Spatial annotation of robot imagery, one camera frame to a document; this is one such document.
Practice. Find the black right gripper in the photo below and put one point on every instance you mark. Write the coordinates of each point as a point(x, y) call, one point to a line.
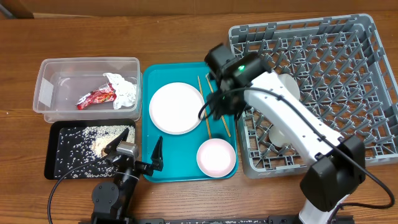
point(221, 106)

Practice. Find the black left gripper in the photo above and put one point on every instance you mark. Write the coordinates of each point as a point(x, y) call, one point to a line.
point(156, 158)

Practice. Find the wooden chopstick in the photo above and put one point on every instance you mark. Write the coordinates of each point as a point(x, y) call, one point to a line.
point(204, 113)
point(222, 117)

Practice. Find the large pink plate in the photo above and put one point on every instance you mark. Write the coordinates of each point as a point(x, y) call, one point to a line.
point(174, 108)

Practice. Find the white rice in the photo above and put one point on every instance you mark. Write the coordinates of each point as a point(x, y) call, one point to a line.
point(80, 145)

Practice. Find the white cup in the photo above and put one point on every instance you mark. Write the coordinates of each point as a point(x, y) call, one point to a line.
point(277, 138)

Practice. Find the white tissue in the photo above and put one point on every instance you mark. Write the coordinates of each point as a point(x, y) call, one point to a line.
point(125, 91)

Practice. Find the grey bowl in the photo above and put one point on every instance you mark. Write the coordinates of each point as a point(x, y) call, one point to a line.
point(290, 84)

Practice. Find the red snack wrapper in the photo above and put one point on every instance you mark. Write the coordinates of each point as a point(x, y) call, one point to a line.
point(105, 93)

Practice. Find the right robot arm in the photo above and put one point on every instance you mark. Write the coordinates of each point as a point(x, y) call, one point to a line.
point(335, 164)

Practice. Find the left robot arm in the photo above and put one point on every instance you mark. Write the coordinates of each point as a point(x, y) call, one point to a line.
point(112, 199)

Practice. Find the grey dishwasher rack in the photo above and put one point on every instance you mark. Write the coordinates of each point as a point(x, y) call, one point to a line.
point(342, 71)

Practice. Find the teal serving tray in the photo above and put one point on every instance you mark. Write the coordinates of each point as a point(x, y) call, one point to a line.
point(179, 151)

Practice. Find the black tray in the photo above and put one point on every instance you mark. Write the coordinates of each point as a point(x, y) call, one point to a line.
point(57, 126)

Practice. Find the clear plastic bin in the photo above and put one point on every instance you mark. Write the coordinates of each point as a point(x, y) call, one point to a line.
point(61, 82)

